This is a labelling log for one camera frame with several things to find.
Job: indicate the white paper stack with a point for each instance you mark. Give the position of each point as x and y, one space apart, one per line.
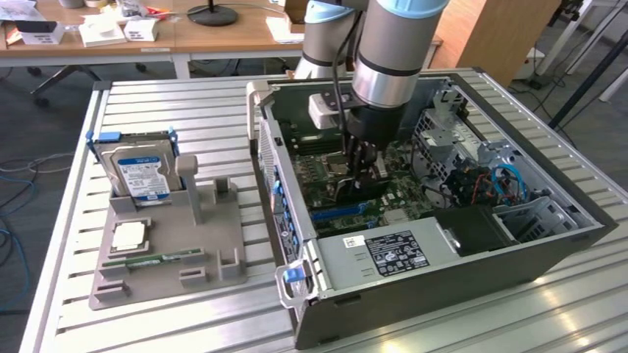
282 31

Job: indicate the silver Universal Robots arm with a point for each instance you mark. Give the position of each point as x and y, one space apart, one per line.
387 55

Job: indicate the silver chipset heatsink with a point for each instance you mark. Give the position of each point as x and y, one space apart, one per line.
400 217

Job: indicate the black and grey PC case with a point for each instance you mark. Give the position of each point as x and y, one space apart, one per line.
442 294

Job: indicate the black chair base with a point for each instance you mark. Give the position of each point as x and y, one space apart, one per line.
54 79

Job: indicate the silver metal disk bay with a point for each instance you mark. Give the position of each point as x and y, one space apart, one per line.
442 147

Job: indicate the green motherboard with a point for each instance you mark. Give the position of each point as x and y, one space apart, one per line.
407 198

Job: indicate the wooden cabinet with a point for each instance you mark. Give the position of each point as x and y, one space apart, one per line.
491 36

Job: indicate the white box with label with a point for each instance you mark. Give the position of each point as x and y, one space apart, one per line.
44 36

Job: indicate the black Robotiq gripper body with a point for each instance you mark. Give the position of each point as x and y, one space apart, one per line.
375 125

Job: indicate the long PCIe expansion slot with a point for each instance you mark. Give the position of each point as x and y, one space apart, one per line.
339 211

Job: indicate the silver CPU chip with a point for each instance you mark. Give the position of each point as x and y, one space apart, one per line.
128 237

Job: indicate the white table leg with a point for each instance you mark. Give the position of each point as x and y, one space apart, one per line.
562 36

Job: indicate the crumpled paper sheets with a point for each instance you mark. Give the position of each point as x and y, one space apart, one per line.
18 9

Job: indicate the black slanted pole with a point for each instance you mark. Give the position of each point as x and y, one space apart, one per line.
588 79

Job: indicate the white box with round part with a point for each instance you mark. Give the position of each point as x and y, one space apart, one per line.
98 36

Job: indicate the CPU socket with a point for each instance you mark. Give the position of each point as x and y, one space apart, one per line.
334 162

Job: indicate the wooden desk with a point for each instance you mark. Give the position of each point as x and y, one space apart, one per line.
220 40

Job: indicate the green RAM stick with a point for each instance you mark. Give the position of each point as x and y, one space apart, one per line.
147 260

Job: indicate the grey plastic parts rack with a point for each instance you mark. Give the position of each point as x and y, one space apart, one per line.
167 235

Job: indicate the black power supply label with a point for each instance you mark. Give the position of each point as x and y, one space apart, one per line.
398 253

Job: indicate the black lamp base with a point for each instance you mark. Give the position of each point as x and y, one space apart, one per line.
211 18

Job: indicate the hard disk with blue carrier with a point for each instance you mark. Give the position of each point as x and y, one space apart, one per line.
140 173

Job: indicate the brown cardboard box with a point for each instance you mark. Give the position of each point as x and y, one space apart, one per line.
295 9

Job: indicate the blue case latch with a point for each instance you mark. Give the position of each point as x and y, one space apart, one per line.
294 276

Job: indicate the grey cup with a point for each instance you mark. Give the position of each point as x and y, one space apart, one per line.
71 3

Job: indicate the grey power supply unit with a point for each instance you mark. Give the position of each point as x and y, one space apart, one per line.
343 264

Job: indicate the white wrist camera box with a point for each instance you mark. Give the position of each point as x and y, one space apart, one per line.
324 114

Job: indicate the small white box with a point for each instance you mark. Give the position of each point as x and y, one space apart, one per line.
140 31

